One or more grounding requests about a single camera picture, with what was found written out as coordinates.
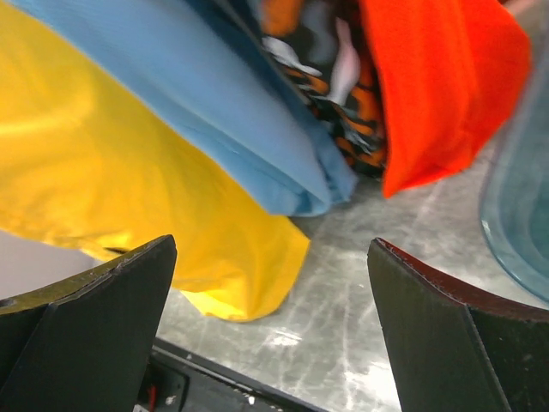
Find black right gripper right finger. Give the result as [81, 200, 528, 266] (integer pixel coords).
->
[367, 239, 548, 411]

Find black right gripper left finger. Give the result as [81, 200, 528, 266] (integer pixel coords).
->
[1, 235, 177, 411]

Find yellow shorts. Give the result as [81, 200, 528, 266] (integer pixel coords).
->
[1, 2, 309, 322]

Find orange shorts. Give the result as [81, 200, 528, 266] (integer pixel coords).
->
[361, 1, 532, 197]

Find light blue shorts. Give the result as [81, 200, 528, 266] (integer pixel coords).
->
[17, 1, 357, 216]

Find floral patterned shorts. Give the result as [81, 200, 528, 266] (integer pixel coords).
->
[230, 0, 388, 179]

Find teal plastic tray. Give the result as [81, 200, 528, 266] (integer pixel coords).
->
[480, 67, 548, 302]

